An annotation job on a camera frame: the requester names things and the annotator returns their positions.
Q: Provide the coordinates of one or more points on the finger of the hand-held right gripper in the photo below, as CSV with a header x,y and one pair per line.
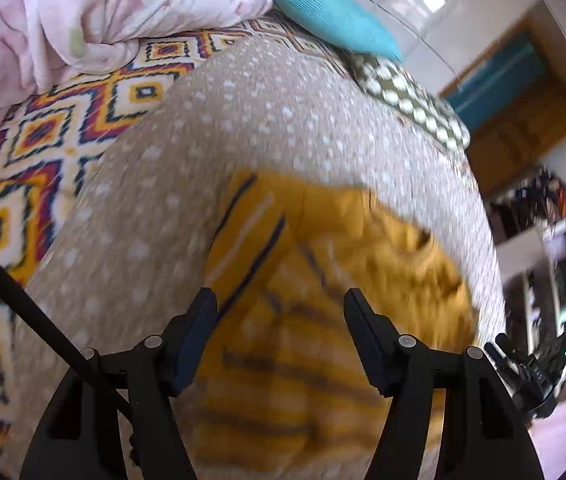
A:
x,y
502,355

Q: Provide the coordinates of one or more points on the cluttered shelf unit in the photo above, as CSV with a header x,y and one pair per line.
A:
x,y
548,240

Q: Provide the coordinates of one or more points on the pink floral quilt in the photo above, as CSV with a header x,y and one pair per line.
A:
x,y
88,5

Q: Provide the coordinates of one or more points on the green white checkered pillow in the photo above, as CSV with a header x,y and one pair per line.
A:
x,y
413,100

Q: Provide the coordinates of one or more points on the wooden wardrobe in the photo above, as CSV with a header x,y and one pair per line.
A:
x,y
518,110

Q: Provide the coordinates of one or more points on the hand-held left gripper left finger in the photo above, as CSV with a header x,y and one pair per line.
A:
x,y
197,342

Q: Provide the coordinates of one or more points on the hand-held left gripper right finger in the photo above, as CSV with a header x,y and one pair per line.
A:
x,y
364,332

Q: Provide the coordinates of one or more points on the beige white-dotted blanket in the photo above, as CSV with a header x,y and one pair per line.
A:
x,y
273,120

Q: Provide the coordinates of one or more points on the teal pillow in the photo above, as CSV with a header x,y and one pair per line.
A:
x,y
330,7

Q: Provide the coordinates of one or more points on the yellow striped small garment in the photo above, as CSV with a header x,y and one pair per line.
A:
x,y
363,240

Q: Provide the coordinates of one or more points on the geometric patterned bed sheet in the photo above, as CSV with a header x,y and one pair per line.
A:
x,y
28,170

